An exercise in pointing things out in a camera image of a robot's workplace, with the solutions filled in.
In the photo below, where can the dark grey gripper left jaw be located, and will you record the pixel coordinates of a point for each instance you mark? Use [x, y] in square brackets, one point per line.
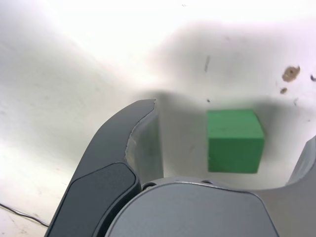
[98, 172]

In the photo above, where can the green cube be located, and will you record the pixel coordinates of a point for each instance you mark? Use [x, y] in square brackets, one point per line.
[234, 143]

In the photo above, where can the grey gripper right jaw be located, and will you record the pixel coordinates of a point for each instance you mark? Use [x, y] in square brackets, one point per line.
[197, 212]

